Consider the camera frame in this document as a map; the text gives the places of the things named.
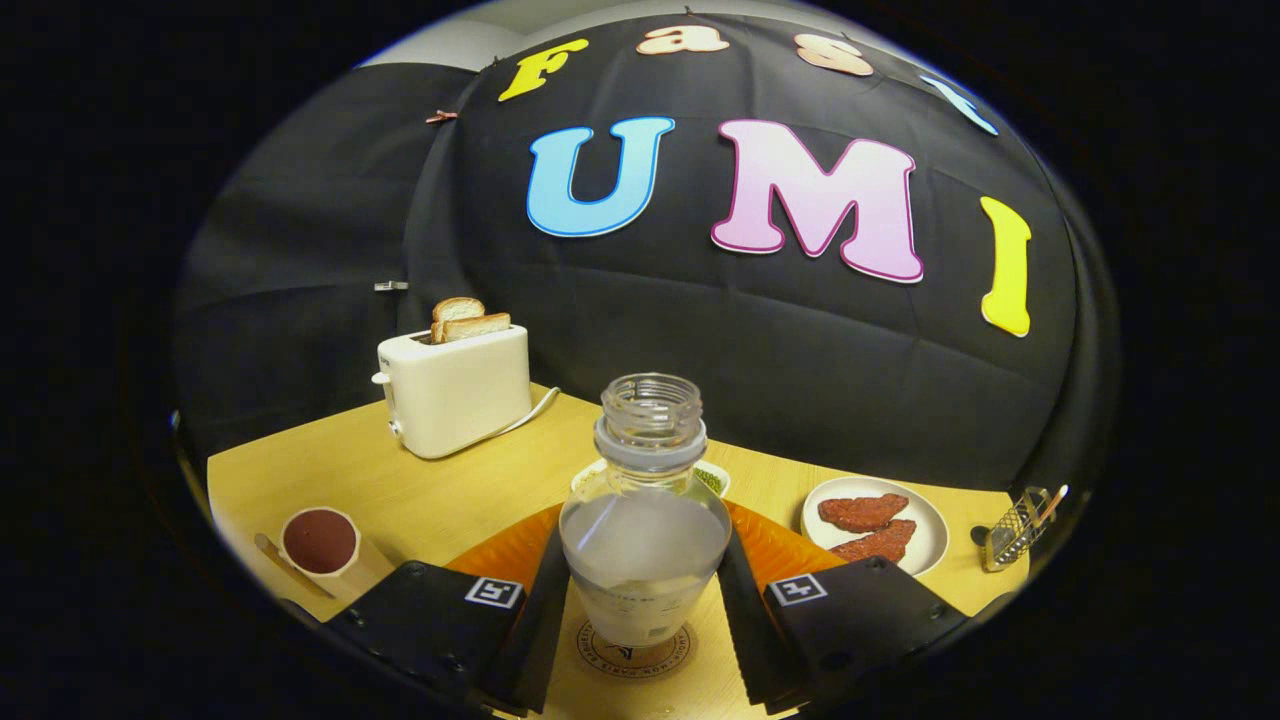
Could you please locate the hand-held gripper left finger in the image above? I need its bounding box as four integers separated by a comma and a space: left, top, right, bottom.
325, 505, 571, 716

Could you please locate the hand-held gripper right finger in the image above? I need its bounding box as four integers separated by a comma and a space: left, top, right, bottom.
715, 505, 966, 716

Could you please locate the round cork coaster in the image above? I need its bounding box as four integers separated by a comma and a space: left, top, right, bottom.
575, 618, 693, 681

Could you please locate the clear plastic juice bottle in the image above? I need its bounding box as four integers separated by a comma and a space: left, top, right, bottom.
558, 373, 733, 649

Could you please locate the cream cup with wooden handle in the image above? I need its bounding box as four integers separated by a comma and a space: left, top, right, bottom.
254, 506, 396, 603

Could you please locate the white divided seed dish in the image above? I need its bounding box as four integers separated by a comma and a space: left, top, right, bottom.
570, 458, 731, 499

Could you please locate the brown meat slice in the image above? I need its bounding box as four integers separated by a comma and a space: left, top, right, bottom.
828, 519, 918, 565
818, 492, 910, 533

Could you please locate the wooden table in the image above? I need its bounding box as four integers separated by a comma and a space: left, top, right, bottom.
205, 383, 1031, 720

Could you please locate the white round plate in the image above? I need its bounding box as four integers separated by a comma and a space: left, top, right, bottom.
801, 476, 949, 578

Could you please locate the cream toaster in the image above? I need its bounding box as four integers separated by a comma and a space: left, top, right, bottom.
371, 323, 532, 461

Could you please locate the black backdrop cloth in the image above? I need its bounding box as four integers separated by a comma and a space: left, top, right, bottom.
170, 12, 1116, 501

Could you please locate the white toaster cable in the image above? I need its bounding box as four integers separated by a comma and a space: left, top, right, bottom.
490, 387, 562, 441

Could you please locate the metal wire holder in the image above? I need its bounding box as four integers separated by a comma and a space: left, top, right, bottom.
970, 485, 1069, 573

